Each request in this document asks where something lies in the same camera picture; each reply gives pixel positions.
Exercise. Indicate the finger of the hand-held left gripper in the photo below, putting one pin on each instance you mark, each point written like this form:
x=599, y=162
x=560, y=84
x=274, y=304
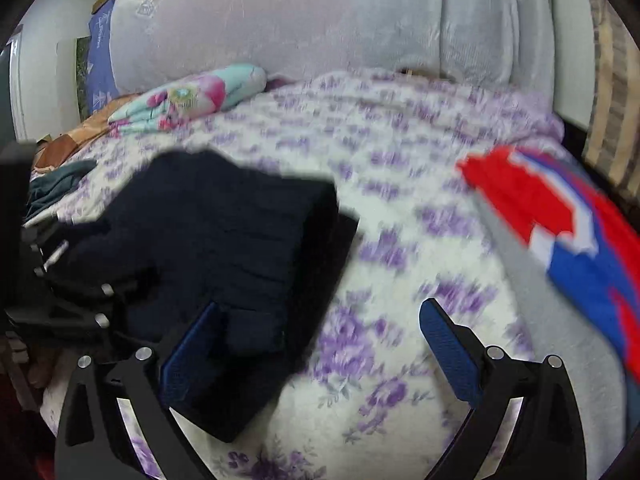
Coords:
x=50, y=257
x=65, y=317

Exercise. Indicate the white lace curtain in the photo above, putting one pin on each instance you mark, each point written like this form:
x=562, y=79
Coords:
x=300, y=20

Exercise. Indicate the folded turquoise pink floral quilt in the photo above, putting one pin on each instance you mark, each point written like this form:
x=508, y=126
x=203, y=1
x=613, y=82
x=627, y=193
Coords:
x=195, y=95

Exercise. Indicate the teal cloth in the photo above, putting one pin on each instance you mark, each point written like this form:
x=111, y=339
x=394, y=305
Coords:
x=60, y=185

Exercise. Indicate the blue patterned pillow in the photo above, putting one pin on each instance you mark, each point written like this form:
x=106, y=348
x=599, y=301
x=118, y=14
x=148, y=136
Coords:
x=100, y=55

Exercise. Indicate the green wall picture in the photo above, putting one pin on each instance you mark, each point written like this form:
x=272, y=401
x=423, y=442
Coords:
x=82, y=75

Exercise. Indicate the tan patterned cloth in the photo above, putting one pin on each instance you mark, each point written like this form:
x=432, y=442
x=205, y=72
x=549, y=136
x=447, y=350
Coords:
x=615, y=110

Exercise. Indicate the dark navy pants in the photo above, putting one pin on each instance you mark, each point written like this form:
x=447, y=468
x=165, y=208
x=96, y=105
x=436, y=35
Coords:
x=200, y=225

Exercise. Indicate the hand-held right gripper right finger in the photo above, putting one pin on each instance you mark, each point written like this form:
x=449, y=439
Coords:
x=450, y=355

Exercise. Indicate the red blue white cloth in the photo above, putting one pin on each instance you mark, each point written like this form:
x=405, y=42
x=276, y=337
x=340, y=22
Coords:
x=565, y=220

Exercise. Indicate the orange brown blanket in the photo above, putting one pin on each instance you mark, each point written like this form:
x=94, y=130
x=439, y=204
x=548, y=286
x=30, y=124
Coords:
x=65, y=145

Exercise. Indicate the purple floral bedsheet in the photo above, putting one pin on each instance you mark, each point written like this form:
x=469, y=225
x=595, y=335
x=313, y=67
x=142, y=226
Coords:
x=400, y=160

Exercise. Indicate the person's left hand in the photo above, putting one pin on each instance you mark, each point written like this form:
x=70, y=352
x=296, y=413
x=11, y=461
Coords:
x=39, y=372

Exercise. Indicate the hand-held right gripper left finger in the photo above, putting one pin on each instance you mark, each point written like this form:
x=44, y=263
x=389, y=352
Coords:
x=187, y=362

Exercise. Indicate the grey cloth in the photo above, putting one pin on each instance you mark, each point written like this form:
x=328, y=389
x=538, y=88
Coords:
x=560, y=375

